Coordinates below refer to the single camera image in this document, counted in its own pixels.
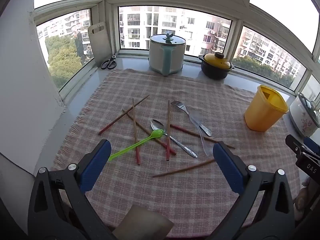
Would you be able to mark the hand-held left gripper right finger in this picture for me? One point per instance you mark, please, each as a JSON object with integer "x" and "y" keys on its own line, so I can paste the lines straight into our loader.
{"x": 228, "y": 168}

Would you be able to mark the metal spoon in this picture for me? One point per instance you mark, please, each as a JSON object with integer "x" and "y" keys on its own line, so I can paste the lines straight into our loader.
{"x": 157, "y": 125}

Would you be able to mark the pink plaid cloth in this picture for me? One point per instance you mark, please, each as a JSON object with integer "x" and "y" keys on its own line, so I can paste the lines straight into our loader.
{"x": 175, "y": 195}

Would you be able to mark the white cutting board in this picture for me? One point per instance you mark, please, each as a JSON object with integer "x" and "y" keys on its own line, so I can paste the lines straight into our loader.
{"x": 100, "y": 47}

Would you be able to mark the black kitchen scissors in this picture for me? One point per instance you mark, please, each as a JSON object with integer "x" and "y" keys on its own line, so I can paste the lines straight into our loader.
{"x": 112, "y": 63}

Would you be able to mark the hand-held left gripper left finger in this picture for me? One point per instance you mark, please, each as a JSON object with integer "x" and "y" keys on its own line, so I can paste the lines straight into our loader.
{"x": 96, "y": 166}

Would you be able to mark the dark casserole with yellow lid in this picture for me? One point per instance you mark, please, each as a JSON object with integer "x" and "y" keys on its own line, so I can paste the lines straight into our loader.
{"x": 215, "y": 72}

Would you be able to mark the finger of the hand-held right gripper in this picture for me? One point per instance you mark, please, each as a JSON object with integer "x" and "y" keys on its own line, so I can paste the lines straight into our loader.
{"x": 312, "y": 143}
{"x": 297, "y": 147}

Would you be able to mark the green plastic spoon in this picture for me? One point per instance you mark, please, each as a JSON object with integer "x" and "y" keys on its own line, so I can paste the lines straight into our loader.
{"x": 157, "y": 133}

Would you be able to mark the white and teal cooking pot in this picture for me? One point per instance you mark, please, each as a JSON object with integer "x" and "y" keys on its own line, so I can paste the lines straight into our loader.
{"x": 156, "y": 57}

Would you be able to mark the metal fork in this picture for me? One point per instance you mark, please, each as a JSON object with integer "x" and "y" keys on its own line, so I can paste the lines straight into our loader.
{"x": 205, "y": 129}

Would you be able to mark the yellow utensil container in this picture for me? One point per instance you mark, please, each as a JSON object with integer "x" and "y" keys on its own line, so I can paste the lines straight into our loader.
{"x": 260, "y": 115}

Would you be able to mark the brown cardboard piece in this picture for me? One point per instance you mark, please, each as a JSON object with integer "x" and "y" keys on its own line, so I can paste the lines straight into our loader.
{"x": 145, "y": 222}

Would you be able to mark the clear plastic spoon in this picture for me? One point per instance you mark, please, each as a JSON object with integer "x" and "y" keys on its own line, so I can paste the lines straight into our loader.
{"x": 194, "y": 118}

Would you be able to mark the white floral rice cooker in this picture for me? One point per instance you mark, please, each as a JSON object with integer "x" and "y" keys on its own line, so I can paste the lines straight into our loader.
{"x": 302, "y": 117}

